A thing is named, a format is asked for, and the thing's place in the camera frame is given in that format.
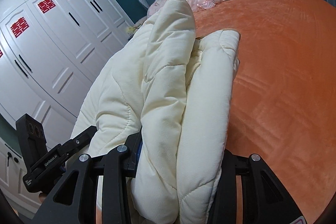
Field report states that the white door with black handle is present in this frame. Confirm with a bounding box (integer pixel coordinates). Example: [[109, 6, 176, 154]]
[[0, 138, 44, 212]]

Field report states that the cream quilted jacket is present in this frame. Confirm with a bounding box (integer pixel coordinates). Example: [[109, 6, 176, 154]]
[[71, 0, 240, 224]]

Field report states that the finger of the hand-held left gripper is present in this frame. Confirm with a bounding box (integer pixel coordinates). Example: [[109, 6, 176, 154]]
[[62, 126, 98, 161]]

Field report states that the white panelled wardrobe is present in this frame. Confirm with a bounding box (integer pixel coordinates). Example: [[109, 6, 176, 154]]
[[0, 0, 134, 146]]

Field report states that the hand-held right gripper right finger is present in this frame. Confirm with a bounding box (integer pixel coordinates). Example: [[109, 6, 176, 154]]
[[207, 148, 306, 224]]

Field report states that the orange bed blanket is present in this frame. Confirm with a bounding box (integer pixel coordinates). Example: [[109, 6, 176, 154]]
[[94, 0, 336, 224]]

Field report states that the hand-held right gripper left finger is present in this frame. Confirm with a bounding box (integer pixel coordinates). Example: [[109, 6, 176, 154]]
[[34, 132, 144, 224]]

